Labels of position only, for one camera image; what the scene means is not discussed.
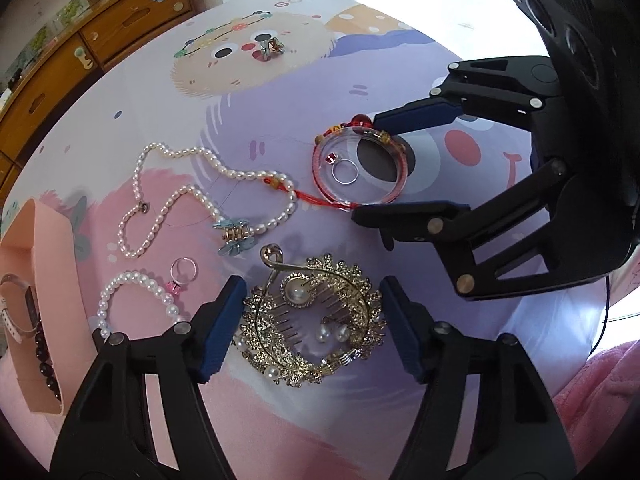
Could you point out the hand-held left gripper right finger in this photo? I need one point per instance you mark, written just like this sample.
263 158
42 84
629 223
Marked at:
400 320

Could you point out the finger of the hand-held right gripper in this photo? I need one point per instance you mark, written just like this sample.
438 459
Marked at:
415 112
415 220

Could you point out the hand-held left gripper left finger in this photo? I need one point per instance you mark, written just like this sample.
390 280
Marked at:
220 335

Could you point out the gold rhinestone pearl hair comb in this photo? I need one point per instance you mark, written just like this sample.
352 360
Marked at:
300 295

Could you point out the pink jewelry box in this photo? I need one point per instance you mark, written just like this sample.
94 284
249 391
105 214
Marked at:
50 230

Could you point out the blue butterfly hair claw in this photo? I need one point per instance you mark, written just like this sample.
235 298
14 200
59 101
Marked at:
235 233

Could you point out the cartoon printed blanket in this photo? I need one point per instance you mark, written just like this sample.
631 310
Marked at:
300 100

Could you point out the white watch band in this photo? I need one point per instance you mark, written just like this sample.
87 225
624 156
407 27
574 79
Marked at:
10 320

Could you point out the wooden drawer cabinet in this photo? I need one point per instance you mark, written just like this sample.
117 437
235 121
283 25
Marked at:
125 25

